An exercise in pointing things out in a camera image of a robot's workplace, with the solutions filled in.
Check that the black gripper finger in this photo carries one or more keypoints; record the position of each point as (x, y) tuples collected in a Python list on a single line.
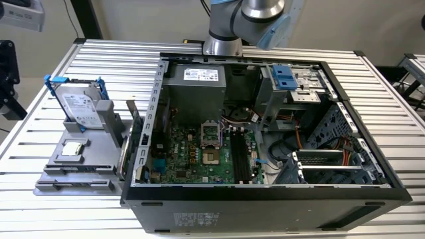
[(8, 64)]

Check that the dark RAM stick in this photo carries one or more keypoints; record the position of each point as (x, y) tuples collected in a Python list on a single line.
[(79, 168), (76, 185)]

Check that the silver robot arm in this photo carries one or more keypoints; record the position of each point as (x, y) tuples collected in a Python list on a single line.
[(225, 20)]

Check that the black RAM slot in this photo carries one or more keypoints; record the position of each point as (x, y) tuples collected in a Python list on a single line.
[(239, 154), (247, 154), (235, 154), (243, 154)]

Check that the hard disk in blue carrier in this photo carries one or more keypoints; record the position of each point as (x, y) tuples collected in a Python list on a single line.
[(78, 104)]

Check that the silver CPU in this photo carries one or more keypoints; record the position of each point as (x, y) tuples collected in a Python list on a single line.
[(71, 149)]

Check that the grey parts rack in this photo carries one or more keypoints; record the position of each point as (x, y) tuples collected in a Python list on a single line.
[(96, 154)]

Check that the green graphics card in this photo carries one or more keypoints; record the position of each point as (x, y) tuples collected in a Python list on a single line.
[(136, 122)]

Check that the yellow black small clamp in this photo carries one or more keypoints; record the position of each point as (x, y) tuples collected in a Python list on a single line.
[(187, 41)]

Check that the grey power supply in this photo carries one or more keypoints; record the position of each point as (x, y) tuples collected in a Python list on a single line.
[(196, 99)]

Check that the blue expansion slot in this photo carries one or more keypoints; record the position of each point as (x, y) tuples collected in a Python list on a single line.
[(159, 166)]

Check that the green motherboard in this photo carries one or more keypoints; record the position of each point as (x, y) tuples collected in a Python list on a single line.
[(185, 161)]

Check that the thin locking lever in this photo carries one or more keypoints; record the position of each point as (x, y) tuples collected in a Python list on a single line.
[(220, 137)]

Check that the CPU socket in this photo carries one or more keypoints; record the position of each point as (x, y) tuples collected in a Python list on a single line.
[(211, 156)]

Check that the round black speaker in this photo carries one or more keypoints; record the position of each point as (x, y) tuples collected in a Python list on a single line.
[(237, 114)]

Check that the blue drive latch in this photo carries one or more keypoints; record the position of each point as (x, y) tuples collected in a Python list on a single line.
[(281, 77)]

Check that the black open PC case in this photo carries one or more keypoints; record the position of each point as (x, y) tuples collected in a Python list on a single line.
[(232, 211)]

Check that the silver disk bay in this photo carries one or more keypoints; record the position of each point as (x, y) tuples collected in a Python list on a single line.
[(319, 159)]

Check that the metal slat side table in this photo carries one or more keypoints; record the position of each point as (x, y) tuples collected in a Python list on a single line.
[(416, 65)]

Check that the black post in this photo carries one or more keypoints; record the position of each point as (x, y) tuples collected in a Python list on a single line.
[(88, 20)]

